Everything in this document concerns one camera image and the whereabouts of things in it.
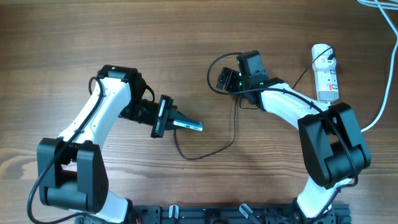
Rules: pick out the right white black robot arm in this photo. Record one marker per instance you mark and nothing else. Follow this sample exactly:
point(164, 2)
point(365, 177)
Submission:
point(333, 147)

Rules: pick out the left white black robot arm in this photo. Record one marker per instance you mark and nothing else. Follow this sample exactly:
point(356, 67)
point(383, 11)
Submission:
point(72, 174)

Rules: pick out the black mounting rail base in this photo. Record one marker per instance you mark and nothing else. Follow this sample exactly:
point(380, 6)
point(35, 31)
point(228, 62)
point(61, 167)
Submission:
point(268, 214)

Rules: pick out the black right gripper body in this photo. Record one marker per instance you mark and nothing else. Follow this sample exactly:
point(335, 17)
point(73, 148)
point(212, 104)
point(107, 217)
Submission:
point(235, 83)

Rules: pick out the white power strip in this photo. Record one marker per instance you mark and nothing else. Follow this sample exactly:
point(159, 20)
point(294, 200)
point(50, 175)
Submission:
point(326, 84)

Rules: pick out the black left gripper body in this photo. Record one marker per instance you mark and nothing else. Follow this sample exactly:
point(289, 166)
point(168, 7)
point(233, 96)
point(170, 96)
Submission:
point(165, 104)

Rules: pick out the blue Galaxy smartphone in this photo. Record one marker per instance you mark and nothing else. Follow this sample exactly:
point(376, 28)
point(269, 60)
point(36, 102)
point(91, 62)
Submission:
point(188, 125)

